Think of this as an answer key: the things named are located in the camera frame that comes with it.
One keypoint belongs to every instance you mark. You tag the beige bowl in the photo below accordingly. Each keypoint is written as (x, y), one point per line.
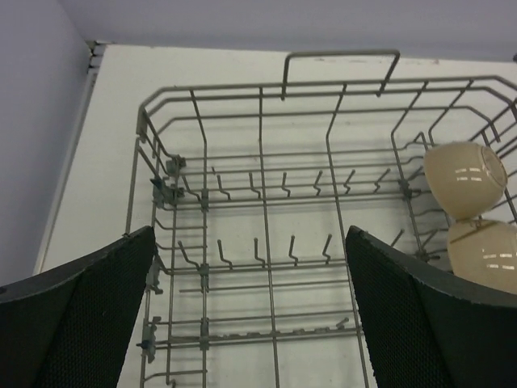
(465, 178)
(484, 252)

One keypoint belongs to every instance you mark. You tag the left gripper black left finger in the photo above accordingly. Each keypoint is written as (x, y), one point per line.
(71, 325)

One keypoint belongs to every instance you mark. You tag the grey wire dish rack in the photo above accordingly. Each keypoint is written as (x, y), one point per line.
(251, 186)

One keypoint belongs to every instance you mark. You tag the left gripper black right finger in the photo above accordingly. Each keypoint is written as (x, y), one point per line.
(428, 328)

